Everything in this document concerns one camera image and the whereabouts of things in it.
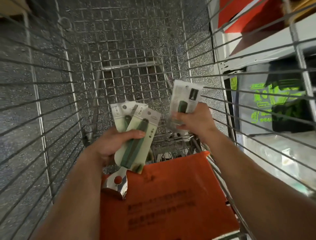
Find person's left hand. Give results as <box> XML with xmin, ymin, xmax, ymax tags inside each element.
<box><xmin>85</xmin><ymin>126</ymin><xmax>147</xmax><ymax>167</ymax></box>

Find person's right hand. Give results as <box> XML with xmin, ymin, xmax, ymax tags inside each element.
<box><xmin>171</xmin><ymin>102</ymin><xmax>221</xmax><ymax>140</ymax></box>

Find black headed green peeler packet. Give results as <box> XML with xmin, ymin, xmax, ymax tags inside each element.
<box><xmin>101</xmin><ymin>106</ymin><xmax>163</xmax><ymax>201</ymax></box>
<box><xmin>110</xmin><ymin>101</ymin><xmax>149</xmax><ymax>133</ymax></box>

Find orange wire shopping cart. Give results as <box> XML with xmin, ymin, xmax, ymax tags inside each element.
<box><xmin>0</xmin><ymin>0</ymin><xmax>316</xmax><ymax>240</ymax></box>

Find kitchen tools display rack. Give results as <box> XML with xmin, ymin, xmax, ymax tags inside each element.
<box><xmin>209</xmin><ymin>0</ymin><xmax>316</xmax><ymax>198</ymax></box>

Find person's left forearm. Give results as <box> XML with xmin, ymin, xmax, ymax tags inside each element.
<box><xmin>32</xmin><ymin>148</ymin><xmax>112</xmax><ymax>240</ymax></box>

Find person's right forearm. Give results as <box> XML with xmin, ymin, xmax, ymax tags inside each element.
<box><xmin>206</xmin><ymin>128</ymin><xmax>316</xmax><ymax>240</ymax></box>

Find orange cart seat flap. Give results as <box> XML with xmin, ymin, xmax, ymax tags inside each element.
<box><xmin>100</xmin><ymin>151</ymin><xmax>240</xmax><ymax>240</ymax></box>

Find green black packets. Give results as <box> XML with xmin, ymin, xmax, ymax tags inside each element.
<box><xmin>248</xmin><ymin>81</ymin><xmax>308</xmax><ymax>125</ymax></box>

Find red packets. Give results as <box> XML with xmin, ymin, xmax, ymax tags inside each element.
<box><xmin>217</xmin><ymin>0</ymin><xmax>284</xmax><ymax>33</ymax></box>

